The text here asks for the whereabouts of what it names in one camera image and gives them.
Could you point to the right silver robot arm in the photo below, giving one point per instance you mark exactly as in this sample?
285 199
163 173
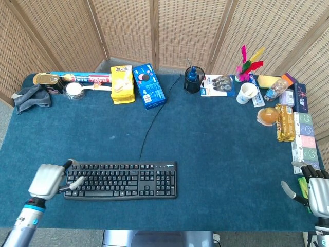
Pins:
322 236

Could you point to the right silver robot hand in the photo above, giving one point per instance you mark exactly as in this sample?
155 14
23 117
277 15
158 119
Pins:
320 195

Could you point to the small clear plastic bottle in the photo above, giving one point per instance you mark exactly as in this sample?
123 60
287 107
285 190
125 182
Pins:
276 88

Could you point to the blue Oreo cookie box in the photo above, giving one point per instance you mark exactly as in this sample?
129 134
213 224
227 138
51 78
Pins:
149 86

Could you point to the luncheon meat tin can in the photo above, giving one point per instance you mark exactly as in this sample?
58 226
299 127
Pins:
48 81

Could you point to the black mesh pen holder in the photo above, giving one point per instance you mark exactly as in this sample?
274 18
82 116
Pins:
192 86

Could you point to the dark blue long box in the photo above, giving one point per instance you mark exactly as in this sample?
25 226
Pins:
301 97

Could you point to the plastic wrap long box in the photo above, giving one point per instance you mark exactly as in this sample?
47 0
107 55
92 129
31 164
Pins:
87 77

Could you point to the pastel multicolour box set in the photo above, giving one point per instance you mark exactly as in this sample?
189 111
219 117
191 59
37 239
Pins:
306 139

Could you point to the grey crumpled rag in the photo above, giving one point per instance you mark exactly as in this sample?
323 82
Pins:
32 99

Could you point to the black Logitech keyboard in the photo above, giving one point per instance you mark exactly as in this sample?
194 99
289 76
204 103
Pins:
120 180

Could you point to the blue table cloth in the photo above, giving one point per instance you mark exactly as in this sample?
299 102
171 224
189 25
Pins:
205 144

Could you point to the colourful feather shuttlecock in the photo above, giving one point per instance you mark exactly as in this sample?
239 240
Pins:
246 68

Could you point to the woven rattan folding screen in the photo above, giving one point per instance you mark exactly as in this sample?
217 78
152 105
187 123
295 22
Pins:
180 31

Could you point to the white toothpaste tube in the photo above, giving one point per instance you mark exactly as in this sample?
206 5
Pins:
258 99

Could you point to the blue spray bottle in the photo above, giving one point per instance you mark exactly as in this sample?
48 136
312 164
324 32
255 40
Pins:
192 74

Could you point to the small lavender box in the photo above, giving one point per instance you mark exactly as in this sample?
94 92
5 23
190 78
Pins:
286 97

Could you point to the thin stick in holder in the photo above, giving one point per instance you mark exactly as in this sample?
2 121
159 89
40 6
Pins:
189 63

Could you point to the yellow snack box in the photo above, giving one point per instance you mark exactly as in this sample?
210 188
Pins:
123 86

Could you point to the yellow sponge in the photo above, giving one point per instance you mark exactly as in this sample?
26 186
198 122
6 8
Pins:
267 81

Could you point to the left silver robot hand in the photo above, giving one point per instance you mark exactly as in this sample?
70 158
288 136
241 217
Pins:
47 181

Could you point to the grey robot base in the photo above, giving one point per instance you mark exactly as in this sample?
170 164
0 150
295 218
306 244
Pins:
156 239

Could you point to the gold wrapped snack pack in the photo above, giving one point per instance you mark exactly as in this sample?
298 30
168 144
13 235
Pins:
285 123

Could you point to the orange jelly cup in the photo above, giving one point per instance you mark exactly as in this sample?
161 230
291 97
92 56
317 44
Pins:
267 116

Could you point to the orange and purple box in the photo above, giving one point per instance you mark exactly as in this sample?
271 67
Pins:
289 78

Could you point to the white paper cup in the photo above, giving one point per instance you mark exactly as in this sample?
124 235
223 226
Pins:
245 94

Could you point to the green packet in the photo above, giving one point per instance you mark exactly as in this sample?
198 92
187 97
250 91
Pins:
303 185

